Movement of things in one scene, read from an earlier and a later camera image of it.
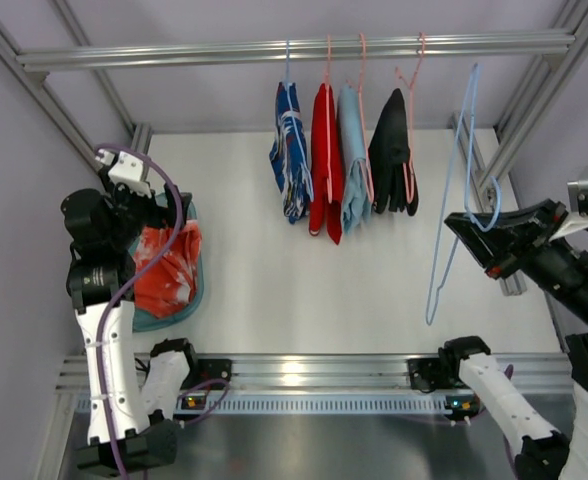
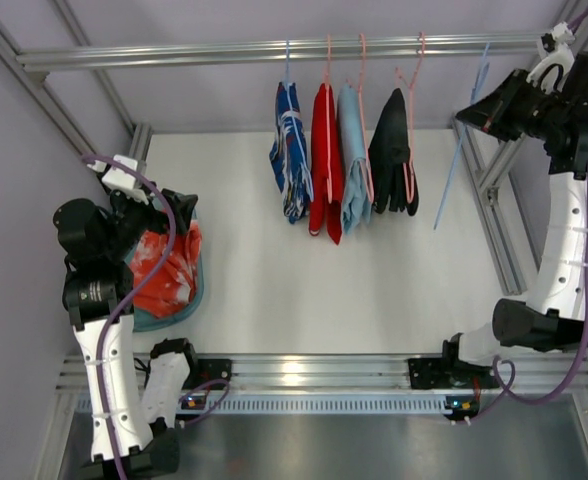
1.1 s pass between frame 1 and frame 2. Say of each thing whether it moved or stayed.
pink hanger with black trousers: stayed
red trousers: stayed
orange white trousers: stayed
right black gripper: moved
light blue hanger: moved
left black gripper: stayed
